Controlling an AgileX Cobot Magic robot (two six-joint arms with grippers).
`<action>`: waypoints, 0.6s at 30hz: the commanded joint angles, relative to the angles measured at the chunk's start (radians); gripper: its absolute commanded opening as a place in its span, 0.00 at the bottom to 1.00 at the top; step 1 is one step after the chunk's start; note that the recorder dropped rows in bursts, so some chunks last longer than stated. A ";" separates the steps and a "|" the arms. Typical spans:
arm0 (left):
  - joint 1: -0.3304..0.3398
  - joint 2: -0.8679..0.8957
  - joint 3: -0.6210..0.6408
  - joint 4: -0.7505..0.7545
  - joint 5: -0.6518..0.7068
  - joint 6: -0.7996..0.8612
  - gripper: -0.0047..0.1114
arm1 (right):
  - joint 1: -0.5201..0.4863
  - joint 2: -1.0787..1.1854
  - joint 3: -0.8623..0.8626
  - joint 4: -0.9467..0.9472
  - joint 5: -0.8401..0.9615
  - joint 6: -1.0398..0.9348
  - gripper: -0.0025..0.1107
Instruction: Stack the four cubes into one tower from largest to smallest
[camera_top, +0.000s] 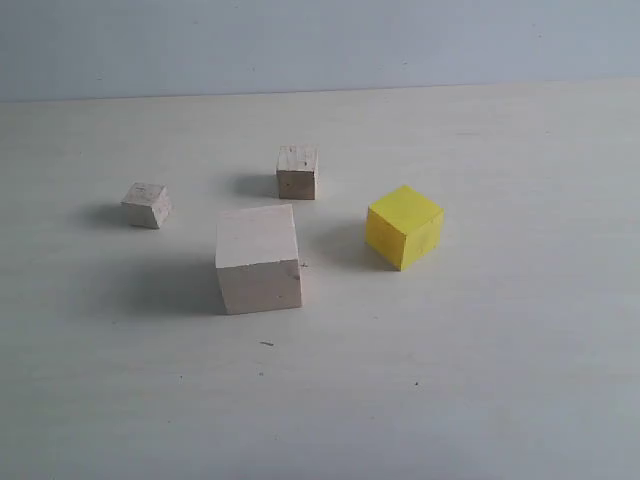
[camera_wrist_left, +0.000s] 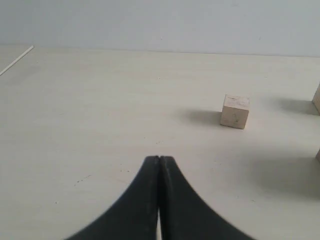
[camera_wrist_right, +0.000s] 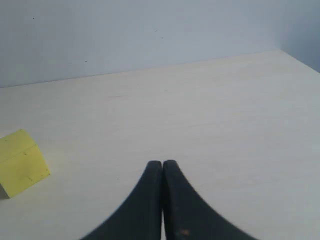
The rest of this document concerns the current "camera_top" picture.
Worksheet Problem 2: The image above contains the medium wooden cube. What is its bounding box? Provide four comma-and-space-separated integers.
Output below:
276, 145, 319, 200

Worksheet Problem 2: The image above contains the yellow cube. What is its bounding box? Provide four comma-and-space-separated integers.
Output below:
365, 185, 444, 271

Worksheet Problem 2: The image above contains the large pale wooden cube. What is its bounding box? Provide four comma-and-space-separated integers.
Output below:
215, 204, 302, 315

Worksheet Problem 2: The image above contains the small pale wooden cube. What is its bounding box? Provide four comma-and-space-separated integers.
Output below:
120, 182, 172, 229

